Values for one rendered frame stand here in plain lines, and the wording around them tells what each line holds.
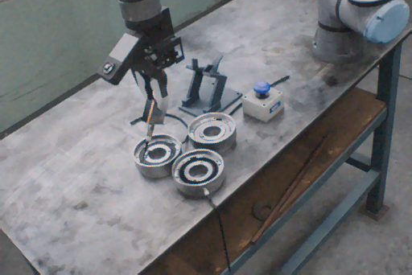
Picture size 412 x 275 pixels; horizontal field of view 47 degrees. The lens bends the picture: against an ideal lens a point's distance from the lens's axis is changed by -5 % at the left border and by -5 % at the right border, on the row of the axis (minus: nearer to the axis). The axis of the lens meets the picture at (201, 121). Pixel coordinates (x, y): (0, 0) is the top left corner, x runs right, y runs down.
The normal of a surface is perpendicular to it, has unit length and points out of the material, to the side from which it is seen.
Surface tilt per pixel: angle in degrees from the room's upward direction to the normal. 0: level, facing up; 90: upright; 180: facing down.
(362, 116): 0
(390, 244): 0
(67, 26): 90
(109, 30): 90
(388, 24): 97
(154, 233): 0
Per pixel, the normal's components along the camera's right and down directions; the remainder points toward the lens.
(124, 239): -0.15, -0.78
